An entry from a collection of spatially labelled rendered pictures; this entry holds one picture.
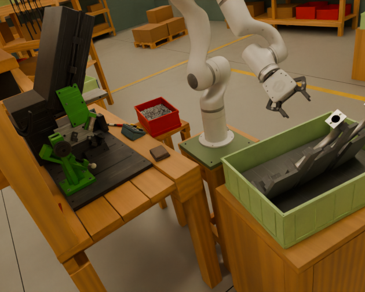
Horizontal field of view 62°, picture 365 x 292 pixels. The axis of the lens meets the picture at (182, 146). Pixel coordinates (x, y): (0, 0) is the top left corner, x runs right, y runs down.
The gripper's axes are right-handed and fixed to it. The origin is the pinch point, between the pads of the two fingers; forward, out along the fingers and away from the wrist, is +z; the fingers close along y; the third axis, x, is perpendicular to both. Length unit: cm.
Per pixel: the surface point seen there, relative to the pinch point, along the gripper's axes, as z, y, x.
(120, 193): -16, -81, -10
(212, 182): -8, -55, 27
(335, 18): -271, 121, 432
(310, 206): 30.1, -16.8, 2.2
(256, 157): -3.1, -28.3, 23.9
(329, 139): 12.2, 0.8, 15.0
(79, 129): -65, -93, -10
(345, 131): 15.1, 6.6, 6.7
